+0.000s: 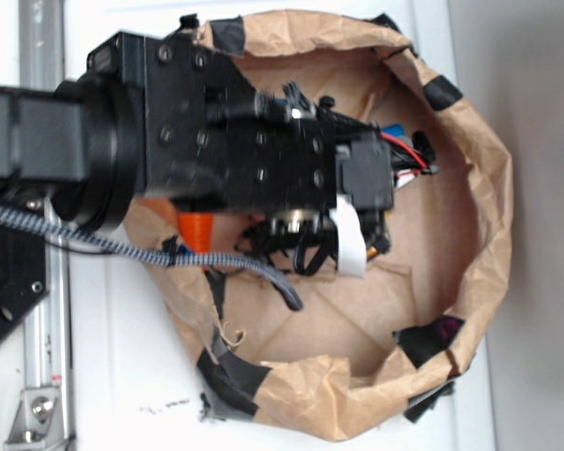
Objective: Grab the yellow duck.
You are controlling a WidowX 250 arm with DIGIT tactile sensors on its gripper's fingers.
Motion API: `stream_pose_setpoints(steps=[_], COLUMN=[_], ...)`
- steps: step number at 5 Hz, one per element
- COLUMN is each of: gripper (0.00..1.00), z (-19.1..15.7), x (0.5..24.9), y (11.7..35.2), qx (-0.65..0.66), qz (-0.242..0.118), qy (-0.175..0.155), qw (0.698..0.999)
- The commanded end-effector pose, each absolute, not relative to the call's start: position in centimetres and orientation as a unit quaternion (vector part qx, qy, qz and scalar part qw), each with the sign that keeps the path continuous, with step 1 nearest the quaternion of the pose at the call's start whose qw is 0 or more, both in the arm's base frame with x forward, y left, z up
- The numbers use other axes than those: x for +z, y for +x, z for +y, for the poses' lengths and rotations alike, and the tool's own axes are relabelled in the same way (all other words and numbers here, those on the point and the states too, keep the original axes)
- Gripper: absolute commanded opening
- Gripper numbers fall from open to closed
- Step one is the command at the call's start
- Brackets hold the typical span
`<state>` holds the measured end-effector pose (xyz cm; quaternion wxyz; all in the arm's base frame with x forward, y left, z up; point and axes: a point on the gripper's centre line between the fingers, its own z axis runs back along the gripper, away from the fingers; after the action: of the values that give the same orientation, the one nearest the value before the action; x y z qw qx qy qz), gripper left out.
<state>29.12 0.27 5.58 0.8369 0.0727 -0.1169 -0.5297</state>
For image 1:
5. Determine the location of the braided grey cable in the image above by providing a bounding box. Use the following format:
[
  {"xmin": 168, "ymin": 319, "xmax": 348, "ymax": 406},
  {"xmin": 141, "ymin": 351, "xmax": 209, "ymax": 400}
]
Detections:
[{"xmin": 0, "ymin": 200, "xmax": 305, "ymax": 312}]

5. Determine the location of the metal corner bracket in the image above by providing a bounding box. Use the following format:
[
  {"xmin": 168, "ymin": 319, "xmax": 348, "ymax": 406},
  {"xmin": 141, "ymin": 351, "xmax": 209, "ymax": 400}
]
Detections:
[{"xmin": 4, "ymin": 387, "xmax": 74, "ymax": 451}]

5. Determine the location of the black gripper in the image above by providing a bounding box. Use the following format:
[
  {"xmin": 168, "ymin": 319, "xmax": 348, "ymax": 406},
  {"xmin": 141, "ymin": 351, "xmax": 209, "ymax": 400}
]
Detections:
[{"xmin": 143, "ymin": 33, "xmax": 396, "ymax": 276}]

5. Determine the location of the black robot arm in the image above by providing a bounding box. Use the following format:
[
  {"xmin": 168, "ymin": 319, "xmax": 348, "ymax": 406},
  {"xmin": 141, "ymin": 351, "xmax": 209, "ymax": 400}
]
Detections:
[{"xmin": 0, "ymin": 33, "xmax": 394, "ymax": 276}]

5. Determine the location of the orange plastic toy carrot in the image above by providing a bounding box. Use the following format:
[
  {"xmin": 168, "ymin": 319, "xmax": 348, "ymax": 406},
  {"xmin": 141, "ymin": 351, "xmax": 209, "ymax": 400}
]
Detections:
[{"xmin": 178, "ymin": 212, "xmax": 214, "ymax": 254}]

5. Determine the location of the blue plastic toy bottle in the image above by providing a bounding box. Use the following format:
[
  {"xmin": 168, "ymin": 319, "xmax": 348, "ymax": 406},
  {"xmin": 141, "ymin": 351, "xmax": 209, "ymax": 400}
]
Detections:
[{"xmin": 381, "ymin": 124, "xmax": 405, "ymax": 137}]

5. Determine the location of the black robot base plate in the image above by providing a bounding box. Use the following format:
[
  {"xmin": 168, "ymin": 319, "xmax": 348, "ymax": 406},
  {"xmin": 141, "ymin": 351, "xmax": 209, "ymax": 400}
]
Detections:
[{"xmin": 0, "ymin": 225, "xmax": 47, "ymax": 345}]

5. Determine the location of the white ribbon cable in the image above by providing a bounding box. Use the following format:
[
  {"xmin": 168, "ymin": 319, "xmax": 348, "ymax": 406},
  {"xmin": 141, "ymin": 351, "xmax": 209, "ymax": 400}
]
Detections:
[{"xmin": 329, "ymin": 193, "xmax": 368, "ymax": 279}]

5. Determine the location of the aluminium extrusion rail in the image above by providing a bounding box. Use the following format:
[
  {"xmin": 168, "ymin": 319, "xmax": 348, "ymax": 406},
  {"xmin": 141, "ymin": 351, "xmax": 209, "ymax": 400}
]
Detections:
[{"xmin": 18, "ymin": 1, "xmax": 76, "ymax": 450}]

